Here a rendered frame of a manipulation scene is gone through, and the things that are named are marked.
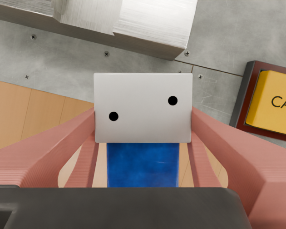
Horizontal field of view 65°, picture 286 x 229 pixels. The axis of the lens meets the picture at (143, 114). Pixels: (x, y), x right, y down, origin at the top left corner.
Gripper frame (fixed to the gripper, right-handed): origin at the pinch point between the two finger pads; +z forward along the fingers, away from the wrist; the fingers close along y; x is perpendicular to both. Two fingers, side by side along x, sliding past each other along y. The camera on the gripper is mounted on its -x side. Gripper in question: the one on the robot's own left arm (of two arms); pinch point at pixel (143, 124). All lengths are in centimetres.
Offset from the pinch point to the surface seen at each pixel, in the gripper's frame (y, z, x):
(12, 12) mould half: 11.4, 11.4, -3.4
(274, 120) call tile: -13.8, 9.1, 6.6
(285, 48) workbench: -16.6, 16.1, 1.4
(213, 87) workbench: -8.4, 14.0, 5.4
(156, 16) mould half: -1.0, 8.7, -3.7
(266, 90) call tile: -12.7, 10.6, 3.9
